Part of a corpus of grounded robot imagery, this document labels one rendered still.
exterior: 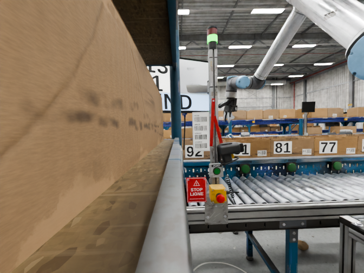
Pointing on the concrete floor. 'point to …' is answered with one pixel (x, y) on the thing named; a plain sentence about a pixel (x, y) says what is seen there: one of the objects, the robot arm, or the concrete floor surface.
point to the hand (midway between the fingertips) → (226, 121)
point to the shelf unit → (134, 183)
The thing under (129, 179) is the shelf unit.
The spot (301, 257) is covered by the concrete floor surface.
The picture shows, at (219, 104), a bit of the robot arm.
